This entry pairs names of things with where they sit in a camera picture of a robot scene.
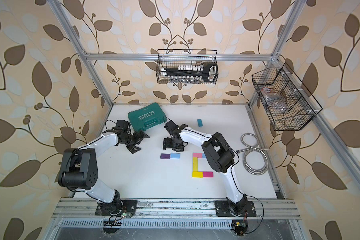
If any yellow block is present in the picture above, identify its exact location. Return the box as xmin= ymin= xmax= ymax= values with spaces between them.
xmin=192 ymin=171 xmax=204 ymax=178

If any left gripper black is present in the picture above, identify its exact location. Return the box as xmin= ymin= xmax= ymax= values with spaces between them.
xmin=120 ymin=128 xmax=150 ymax=153

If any right wire basket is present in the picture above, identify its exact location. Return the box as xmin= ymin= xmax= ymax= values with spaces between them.
xmin=252 ymin=63 xmax=323 ymax=131

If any back wire basket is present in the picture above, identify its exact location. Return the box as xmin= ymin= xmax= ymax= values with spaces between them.
xmin=156 ymin=49 xmax=219 ymax=85

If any long yellow-green block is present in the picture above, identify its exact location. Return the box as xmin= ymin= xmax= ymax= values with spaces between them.
xmin=193 ymin=158 xmax=198 ymax=172

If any teal block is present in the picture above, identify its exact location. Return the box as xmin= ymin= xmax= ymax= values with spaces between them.
xmin=197 ymin=119 xmax=203 ymax=127

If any wire basket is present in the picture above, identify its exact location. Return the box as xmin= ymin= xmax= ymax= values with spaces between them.
xmin=156 ymin=49 xmax=219 ymax=85
xmin=252 ymin=63 xmax=323 ymax=131

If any pink block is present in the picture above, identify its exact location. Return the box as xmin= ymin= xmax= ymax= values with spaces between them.
xmin=193 ymin=153 xmax=204 ymax=159

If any magenta block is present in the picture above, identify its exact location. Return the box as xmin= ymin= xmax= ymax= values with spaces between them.
xmin=202 ymin=172 xmax=214 ymax=178

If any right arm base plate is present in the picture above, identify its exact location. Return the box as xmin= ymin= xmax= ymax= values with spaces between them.
xmin=214 ymin=200 xmax=257 ymax=218

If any black tool in basket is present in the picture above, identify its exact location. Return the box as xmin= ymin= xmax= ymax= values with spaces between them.
xmin=156 ymin=62 xmax=219 ymax=84

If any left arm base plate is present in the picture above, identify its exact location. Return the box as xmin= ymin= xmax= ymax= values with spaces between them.
xmin=95 ymin=200 xmax=138 ymax=218

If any green plastic tool case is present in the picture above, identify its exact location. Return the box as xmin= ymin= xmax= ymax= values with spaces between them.
xmin=128 ymin=103 xmax=167 ymax=132

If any purple block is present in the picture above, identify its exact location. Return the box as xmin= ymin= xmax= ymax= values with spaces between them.
xmin=160 ymin=154 xmax=171 ymax=160

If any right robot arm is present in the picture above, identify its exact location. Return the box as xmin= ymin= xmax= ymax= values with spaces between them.
xmin=163 ymin=120 xmax=248 ymax=216

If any metal flexible hose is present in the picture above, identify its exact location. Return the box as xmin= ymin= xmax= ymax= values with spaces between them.
xmin=236 ymin=132 xmax=269 ymax=176

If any plastic bag in basket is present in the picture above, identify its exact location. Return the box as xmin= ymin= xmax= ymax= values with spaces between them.
xmin=261 ymin=87 xmax=288 ymax=112

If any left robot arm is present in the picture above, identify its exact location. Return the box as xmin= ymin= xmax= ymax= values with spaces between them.
xmin=58 ymin=120 xmax=150 ymax=216

